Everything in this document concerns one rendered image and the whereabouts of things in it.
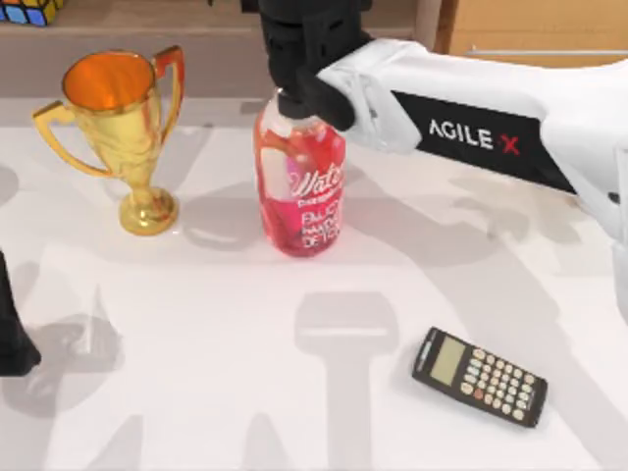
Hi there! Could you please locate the pink bottle with black cap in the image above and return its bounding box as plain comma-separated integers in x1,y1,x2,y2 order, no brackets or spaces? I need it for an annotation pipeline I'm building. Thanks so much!
251,86,349,259

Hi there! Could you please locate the gold trophy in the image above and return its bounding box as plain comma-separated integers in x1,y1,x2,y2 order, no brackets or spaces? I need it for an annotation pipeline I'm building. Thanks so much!
31,44,186,237

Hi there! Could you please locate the colourful puzzle cube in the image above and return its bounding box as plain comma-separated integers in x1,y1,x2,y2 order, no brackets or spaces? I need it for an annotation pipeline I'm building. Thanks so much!
0,0,66,27

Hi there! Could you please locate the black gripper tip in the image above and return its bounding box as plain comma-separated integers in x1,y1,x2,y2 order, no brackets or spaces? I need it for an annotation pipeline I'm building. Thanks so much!
0,249,43,378

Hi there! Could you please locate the black calculator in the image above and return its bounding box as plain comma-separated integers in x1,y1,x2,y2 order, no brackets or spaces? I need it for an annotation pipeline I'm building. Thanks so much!
410,326,550,430

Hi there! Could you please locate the long metal handle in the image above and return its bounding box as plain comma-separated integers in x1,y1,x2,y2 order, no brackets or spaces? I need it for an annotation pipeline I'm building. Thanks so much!
467,45,628,57

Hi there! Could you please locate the pale wooden cupboard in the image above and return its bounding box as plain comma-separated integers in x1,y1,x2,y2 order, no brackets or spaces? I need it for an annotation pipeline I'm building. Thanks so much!
447,0,628,66

